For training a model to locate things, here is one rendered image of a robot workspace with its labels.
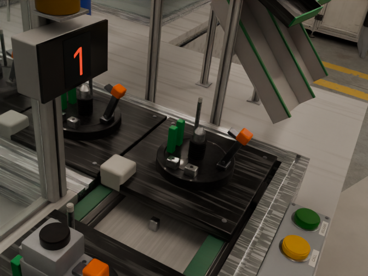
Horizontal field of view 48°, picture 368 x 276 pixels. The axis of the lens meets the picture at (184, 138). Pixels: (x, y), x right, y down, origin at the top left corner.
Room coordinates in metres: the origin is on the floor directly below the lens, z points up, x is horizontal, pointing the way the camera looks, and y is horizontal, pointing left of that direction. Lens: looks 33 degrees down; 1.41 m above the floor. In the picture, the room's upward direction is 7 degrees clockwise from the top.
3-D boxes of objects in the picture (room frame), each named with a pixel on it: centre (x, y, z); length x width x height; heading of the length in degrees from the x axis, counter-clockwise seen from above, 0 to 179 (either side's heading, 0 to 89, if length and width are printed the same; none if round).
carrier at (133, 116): (0.69, 0.20, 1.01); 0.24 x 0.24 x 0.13; 66
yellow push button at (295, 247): (0.43, -0.18, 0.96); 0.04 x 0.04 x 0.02
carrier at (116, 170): (0.59, -0.02, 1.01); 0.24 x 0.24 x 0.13; 66
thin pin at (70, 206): (0.34, 0.12, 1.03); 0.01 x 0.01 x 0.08
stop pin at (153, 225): (0.48, 0.03, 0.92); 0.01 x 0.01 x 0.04; 66
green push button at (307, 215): (0.49, -0.21, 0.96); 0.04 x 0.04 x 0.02
